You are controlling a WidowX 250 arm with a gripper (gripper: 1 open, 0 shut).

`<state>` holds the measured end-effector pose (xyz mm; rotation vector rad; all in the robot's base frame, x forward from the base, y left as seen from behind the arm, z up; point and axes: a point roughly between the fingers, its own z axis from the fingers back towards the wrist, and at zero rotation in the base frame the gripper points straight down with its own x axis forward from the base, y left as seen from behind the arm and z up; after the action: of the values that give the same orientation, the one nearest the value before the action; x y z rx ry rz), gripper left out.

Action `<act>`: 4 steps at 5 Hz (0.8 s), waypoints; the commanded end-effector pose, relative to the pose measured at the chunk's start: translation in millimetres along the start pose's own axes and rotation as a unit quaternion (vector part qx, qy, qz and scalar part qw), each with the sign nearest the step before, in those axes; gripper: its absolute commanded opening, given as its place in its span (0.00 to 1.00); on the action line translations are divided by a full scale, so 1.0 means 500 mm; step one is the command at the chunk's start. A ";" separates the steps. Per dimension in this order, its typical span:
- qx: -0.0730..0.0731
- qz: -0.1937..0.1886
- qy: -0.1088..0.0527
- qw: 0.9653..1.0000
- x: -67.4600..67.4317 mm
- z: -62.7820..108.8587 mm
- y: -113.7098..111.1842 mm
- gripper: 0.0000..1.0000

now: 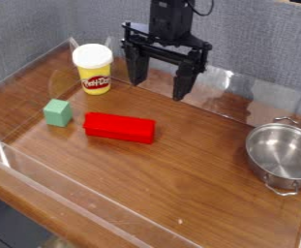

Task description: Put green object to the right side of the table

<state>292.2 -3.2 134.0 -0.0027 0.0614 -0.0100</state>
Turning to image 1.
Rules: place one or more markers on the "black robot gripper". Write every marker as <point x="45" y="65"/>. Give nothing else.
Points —
<point x="185" y="51"/>

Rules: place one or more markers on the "green foam cube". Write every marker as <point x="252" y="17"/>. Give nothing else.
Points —
<point x="57" y="112"/>

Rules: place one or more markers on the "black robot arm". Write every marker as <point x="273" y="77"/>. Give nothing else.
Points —
<point x="172" y="18"/>

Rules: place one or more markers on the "yellow Play-Doh can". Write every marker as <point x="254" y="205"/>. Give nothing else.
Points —
<point x="92" y="59"/>

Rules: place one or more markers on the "red rectangular block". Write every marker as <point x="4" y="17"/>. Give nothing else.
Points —
<point x="118" y="127"/>

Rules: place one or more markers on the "stainless steel pot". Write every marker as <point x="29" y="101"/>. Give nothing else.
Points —
<point x="273" y="152"/>

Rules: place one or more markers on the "clear acrylic table barrier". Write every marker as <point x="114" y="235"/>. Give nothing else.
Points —
<point x="178" y="193"/>

